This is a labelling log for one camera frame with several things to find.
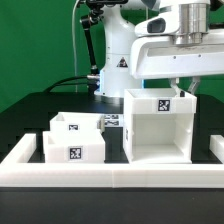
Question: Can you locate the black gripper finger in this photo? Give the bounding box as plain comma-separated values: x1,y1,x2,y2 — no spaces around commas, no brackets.
188,77,201,94
169,78,185,97

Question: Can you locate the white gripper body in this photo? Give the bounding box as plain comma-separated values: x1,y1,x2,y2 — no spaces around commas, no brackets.
130,29,224,79

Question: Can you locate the white drawer cabinet box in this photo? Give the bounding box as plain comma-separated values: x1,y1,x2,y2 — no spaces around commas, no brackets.
123,88,197,164

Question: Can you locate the white drawer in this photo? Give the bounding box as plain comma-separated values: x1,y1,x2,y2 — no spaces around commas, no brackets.
50,112,105,133
43,131,105,164

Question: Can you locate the white front drawer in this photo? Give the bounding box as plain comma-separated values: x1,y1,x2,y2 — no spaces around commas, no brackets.
43,131,105,164

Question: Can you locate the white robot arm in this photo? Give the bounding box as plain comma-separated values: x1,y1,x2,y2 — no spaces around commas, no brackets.
95,0,224,103

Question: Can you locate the white tag sheet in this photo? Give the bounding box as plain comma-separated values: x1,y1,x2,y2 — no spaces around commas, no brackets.
105,114,123,127

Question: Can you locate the white U-shaped boundary fence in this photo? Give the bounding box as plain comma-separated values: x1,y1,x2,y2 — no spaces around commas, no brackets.
0,133,224,188

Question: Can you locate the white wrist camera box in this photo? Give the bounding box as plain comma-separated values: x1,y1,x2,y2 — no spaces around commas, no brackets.
135,17,179,37

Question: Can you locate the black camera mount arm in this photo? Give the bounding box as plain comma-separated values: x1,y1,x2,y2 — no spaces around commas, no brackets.
80,0,128,76

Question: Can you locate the white thin cable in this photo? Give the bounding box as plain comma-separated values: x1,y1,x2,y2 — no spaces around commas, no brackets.
71,0,83,94

